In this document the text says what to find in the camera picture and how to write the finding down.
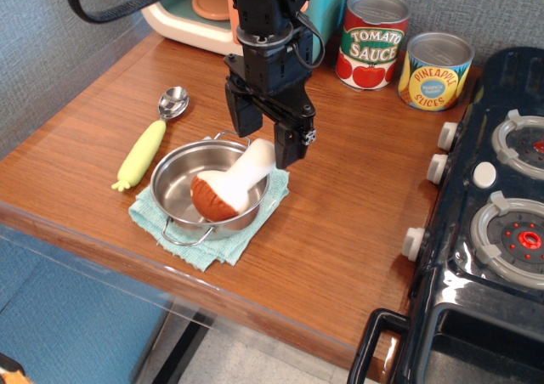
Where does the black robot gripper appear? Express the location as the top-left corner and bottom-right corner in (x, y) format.
(224, 23), (315, 169)

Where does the plush brown white mushroom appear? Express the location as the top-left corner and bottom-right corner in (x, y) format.
(190, 138), (276, 223)

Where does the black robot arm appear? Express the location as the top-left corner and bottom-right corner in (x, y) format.
(224, 0), (322, 169)

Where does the small stainless steel pot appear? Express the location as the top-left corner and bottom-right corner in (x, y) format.
(150, 132), (270, 247)

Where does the teal folded dish cloth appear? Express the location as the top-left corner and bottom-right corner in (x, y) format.
(128, 168), (289, 271)

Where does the teal toy microwave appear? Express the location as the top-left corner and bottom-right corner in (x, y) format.
(143, 0), (346, 55)

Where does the tomato sauce can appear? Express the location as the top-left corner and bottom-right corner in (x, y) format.
(336, 0), (411, 90)

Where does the pineapple slices can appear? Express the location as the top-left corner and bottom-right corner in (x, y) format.
(398, 31), (474, 111)

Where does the black toy stove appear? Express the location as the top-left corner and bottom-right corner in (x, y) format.
(348, 47), (543, 383)

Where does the orange plush object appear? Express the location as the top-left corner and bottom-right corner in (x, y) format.
(1, 370), (33, 384)

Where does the yellow handled metal spoon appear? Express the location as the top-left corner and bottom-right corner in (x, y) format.
(111, 86), (190, 192)

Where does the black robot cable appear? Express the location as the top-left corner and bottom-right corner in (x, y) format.
(63, 0), (186, 25)

